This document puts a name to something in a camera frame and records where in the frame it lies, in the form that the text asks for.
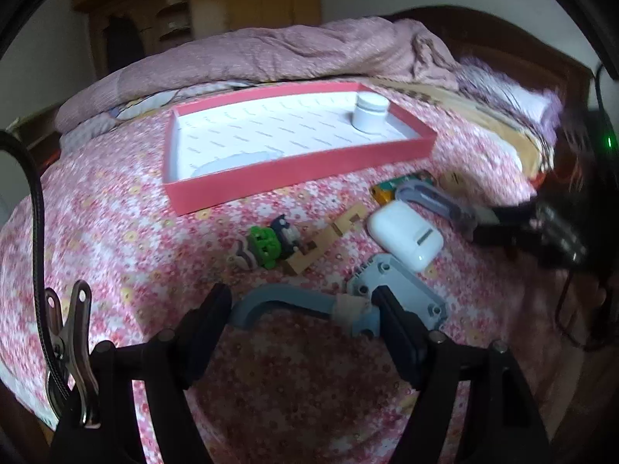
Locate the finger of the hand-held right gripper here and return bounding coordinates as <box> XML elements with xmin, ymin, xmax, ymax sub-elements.
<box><xmin>471</xmin><ymin>227</ymin><xmax>547</xmax><ymax>252</ymax></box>
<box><xmin>476</xmin><ymin>200</ymin><xmax>542</xmax><ymax>227</ymax></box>

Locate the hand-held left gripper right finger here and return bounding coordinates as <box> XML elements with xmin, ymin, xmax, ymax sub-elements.
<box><xmin>370</xmin><ymin>285</ymin><xmax>552</xmax><ymax>464</ymax></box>

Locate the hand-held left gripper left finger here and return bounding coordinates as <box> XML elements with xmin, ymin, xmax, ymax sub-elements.
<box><xmin>51</xmin><ymin>283</ymin><xmax>233</xmax><ymax>464</ymax></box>

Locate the grey building plate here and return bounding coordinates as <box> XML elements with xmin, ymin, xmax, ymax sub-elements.
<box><xmin>345</xmin><ymin>254</ymin><xmax>448</xmax><ymax>324</ymax></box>

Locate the striped keychain charm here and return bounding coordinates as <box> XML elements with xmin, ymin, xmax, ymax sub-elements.
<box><xmin>231</xmin><ymin>241</ymin><xmax>259</xmax><ymax>269</ymax></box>

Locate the lilac grey handle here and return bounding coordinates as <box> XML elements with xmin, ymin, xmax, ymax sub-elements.
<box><xmin>395</xmin><ymin>180</ymin><xmax>479</xmax><ymax>242</ymax></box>

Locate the blue grey handle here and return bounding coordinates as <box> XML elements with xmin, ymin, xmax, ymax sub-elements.
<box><xmin>228</xmin><ymin>284</ymin><xmax>383</xmax><ymax>339</ymax></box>

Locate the green and navy toy figure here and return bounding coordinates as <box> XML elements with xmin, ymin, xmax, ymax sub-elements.
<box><xmin>249</xmin><ymin>215</ymin><xmax>303</xmax><ymax>268</ymax></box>

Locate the white earbuds case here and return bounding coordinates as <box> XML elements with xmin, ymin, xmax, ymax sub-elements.
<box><xmin>366</xmin><ymin>201</ymin><xmax>448</xmax><ymax>272</ymax></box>

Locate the red cardboard box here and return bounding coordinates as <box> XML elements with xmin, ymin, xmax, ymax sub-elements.
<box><xmin>163</xmin><ymin>81</ymin><xmax>438</xmax><ymax>217</ymax></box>

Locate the lilac white cloth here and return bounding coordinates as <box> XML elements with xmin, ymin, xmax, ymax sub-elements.
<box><xmin>459</xmin><ymin>55</ymin><xmax>564</xmax><ymax>131</ymax></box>

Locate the orange green card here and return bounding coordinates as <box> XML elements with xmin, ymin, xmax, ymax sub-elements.
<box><xmin>370</xmin><ymin>171</ymin><xmax>431</xmax><ymax>204</ymax></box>

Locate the metal spring clip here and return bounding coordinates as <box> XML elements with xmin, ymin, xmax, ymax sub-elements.
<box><xmin>46</xmin><ymin>280</ymin><xmax>100</xmax><ymax>428</ymax></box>

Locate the pink floral bedsheet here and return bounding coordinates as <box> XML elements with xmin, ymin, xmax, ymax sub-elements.
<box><xmin>0</xmin><ymin>77</ymin><xmax>581</xmax><ymax>464</ymax></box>

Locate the white round jar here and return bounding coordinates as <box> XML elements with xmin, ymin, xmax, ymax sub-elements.
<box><xmin>351</xmin><ymin>92</ymin><xmax>390</xmax><ymax>133</ymax></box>

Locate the dark wooden headboard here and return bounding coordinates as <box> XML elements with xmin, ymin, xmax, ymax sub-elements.
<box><xmin>392</xmin><ymin>5</ymin><xmax>595</xmax><ymax>107</ymax></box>

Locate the bedside shelf desk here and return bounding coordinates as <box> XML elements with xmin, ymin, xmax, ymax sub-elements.
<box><xmin>10</xmin><ymin>106</ymin><xmax>63</xmax><ymax>165</ymax></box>

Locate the pink quilt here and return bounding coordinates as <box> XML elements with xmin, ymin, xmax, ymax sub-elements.
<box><xmin>55</xmin><ymin>17</ymin><xmax>465</xmax><ymax>131</ymax></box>

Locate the dark hanging coat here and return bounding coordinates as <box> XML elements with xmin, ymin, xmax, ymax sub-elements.
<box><xmin>106</xmin><ymin>14</ymin><xmax>146</xmax><ymax>75</ymax></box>

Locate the thin black cable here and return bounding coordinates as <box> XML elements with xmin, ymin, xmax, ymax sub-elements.
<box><xmin>554</xmin><ymin>261</ymin><xmax>619</xmax><ymax>353</ymax></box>

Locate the black braided cable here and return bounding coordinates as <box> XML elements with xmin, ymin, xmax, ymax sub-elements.
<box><xmin>0</xmin><ymin>130</ymin><xmax>73</xmax><ymax>421</ymax></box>

